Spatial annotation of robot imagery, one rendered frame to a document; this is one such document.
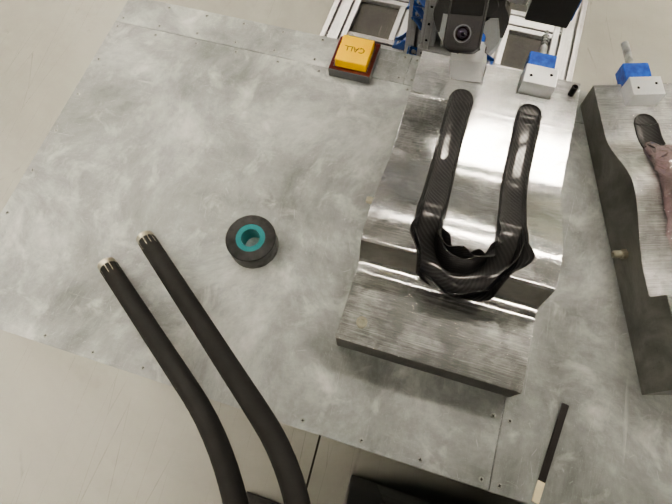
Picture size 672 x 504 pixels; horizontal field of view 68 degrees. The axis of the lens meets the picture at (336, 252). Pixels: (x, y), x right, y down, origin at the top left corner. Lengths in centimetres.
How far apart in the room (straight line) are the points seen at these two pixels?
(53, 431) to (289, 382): 114
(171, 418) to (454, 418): 106
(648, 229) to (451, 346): 33
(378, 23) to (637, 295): 137
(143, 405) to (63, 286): 83
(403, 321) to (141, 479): 114
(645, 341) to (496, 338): 21
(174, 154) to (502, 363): 64
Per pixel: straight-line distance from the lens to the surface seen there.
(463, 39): 69
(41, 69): 244
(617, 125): 95
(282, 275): 80
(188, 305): 75
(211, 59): 106
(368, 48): 98
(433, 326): 72
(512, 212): 75
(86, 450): 175
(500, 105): 86
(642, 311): 83
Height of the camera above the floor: 155
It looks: 69 degrees down
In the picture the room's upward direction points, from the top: 7 degrees counter-clockwise
